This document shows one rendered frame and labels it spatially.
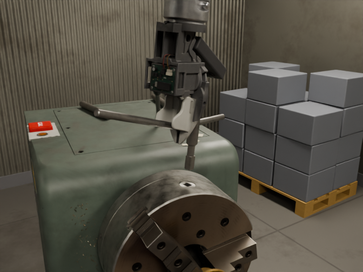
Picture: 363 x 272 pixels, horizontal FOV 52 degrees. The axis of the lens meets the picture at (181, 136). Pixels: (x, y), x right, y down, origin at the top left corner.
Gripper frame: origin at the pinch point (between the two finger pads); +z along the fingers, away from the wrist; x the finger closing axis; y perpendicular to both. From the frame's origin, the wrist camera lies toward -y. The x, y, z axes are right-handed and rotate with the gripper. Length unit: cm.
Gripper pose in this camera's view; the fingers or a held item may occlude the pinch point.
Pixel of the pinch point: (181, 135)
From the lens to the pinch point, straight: 69.6
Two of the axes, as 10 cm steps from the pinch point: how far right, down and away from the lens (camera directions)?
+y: -6.3, 1.5, -7.6
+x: 7.7, 2.4, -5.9
